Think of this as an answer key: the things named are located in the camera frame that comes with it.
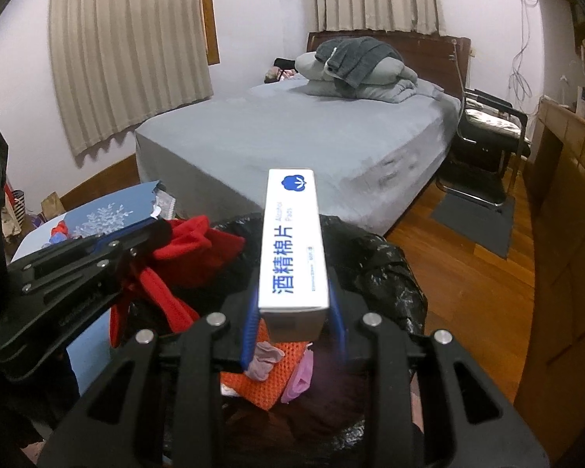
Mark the beige printed tote bag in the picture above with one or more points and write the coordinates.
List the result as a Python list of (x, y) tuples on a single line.
[(9, 219)]

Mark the folded grey bedding pile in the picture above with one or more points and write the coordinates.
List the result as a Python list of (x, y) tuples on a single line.
[(429, 53)]

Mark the light wooden cabinet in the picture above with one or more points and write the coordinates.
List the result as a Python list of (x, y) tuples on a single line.
[(575, 253)]

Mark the wide beige curtain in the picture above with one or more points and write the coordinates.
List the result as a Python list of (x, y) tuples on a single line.
[(126, 48)]

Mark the orange foam mesh net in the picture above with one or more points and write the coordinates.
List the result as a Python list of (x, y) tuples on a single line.
[(253, 390)]

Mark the bed with grey sheet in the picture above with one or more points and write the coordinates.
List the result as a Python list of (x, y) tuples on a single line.
[(282, 131)]

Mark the black pillow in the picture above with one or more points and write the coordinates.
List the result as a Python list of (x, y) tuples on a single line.
[(283, 62)]

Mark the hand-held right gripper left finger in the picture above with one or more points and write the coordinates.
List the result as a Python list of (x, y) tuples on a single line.
[(247, 346)]

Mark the patterned chair cushion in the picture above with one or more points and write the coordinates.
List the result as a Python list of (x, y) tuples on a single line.
[(492, 119)]

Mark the black-lined trash bin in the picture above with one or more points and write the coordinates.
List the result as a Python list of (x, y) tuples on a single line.
[(380, 273)]

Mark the small grey pillow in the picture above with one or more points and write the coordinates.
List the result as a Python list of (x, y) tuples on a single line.
[(321, 88)]

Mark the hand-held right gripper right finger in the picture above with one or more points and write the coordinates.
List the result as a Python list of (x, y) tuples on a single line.
[(340, 334)]

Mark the black metal chair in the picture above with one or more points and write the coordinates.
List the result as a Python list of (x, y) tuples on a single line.
[(473, 156)]

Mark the folded grey blanket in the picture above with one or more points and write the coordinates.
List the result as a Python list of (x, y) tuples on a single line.
[(395, 91)]

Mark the dark grey towel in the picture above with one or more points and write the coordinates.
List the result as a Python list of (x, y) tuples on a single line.
[(360, 56)]

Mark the red fleece cloth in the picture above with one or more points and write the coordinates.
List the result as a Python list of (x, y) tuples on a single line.
[(195, 253)]

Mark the large grey pillow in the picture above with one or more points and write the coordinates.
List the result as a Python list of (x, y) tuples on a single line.
[(307, 64)]

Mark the pale grey glove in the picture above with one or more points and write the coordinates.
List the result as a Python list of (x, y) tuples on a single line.
[(265, 358)]

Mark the white cardboard box blue print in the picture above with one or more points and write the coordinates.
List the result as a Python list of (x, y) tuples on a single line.
[(292, 253)]

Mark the striped bag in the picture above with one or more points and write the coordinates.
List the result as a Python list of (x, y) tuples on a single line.
[(18, 207)]

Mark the wooden window frame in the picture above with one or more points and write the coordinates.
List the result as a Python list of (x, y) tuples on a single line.
[(209, 19)]

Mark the grey floor mat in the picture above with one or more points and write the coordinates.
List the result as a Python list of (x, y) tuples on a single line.
[(473, 224)]

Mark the pink grey bundle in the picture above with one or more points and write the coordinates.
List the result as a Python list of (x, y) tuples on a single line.
[(275, 75)]

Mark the pink wrapper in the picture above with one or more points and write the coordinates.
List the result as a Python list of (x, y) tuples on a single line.
[(300, 378)]

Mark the blue tree-print tablecloth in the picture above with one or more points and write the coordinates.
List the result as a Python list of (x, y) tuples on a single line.
[(107, 209)]

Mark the brown paper bag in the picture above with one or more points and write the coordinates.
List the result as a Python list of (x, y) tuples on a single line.
[(51, 204)]

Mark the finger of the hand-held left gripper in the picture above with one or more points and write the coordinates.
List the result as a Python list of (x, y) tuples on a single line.
[(78, 249), (78, 273)]

